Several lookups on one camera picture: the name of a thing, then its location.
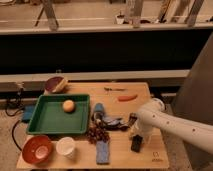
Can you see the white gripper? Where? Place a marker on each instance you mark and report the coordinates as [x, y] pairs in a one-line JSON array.
[[143, 131]]

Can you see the black eraser block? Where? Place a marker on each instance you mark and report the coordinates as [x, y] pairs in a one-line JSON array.
[[136, 143]]

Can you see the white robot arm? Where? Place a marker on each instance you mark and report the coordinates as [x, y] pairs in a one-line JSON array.
[[151, 114]]

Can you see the black binder clip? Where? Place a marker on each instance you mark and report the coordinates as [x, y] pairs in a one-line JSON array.
[[132, 118]]

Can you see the orange carrot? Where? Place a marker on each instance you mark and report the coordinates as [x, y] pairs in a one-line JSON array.
[[127, 98]]

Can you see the blue sponge cloth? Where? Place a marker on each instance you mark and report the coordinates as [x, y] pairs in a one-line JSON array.
[[102, 152]]

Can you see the dark grape bunch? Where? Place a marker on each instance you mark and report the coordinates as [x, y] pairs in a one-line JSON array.
[[96, 133]]

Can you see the small dark knife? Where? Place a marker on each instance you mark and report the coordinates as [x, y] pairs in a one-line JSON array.
[[113, 89]]

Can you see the white cup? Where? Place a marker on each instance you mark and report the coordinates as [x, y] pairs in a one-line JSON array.
[[66, 147]]

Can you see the orange round fruit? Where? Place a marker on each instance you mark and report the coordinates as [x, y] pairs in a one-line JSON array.
[[68, 106]]

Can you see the green plastic tray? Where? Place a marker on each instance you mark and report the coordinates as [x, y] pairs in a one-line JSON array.
[[50, 118]]

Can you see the maroon bowl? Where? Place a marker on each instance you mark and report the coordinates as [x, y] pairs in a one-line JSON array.
[[55, 84]]

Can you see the red bowl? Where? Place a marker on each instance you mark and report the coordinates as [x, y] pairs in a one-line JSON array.
[[37, 149]]

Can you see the blue box on floor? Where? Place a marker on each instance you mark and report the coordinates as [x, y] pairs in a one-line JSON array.
[[28, 111]]

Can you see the blue handled scissors tool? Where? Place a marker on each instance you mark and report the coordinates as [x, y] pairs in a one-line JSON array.
[[100, 118]]

